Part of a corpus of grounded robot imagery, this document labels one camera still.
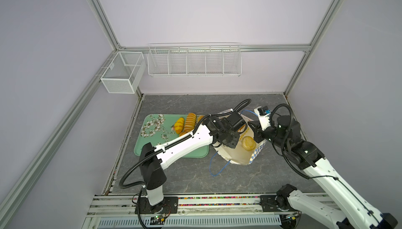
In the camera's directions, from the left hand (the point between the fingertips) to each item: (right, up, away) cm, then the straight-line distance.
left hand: (231, 143), depth 74 cm
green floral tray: (-45, +3, +28) cm, 53 cm away
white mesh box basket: (-66, +41, +28) cm, 82 cm away
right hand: (+8, +10, -4) cm, 13 cm away
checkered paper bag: (+5, -8, +6) cm, 11 cm away
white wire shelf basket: (-20, +47, +23) cm, 56 cm away
